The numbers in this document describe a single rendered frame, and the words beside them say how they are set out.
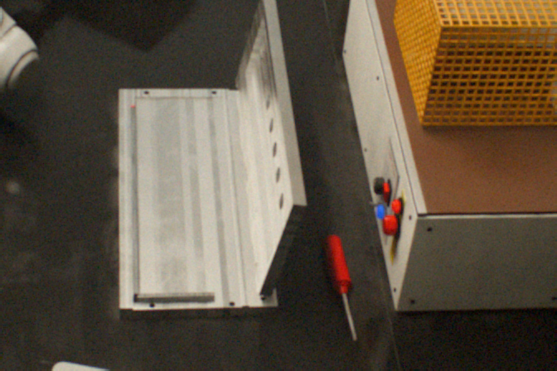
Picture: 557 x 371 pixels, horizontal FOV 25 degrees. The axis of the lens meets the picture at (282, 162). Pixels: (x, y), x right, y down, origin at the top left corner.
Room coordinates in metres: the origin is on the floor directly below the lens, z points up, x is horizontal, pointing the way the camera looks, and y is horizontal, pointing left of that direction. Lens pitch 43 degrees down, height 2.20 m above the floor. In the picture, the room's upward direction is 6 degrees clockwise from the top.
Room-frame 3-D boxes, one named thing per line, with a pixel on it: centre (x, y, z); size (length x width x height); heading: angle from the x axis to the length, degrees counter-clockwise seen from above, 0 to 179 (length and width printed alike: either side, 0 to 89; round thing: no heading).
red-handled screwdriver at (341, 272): (1.13, -0.10, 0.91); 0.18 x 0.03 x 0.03; 13
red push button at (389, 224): (1.17, -0.15, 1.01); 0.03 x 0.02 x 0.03; 10
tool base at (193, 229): (1.28, 0.13, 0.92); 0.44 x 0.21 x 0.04; 10
